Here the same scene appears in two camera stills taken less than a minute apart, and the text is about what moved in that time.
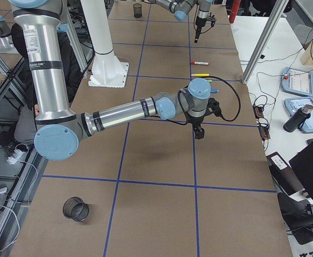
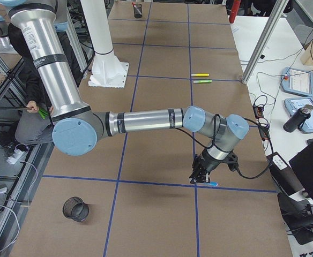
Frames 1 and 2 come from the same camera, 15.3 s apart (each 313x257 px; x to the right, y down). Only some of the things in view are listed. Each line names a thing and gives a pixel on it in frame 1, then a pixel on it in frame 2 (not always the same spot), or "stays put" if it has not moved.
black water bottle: (297, 120) stays put
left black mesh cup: (138, 10) stays put
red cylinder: (235, 6) stays put
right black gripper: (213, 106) -> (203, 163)
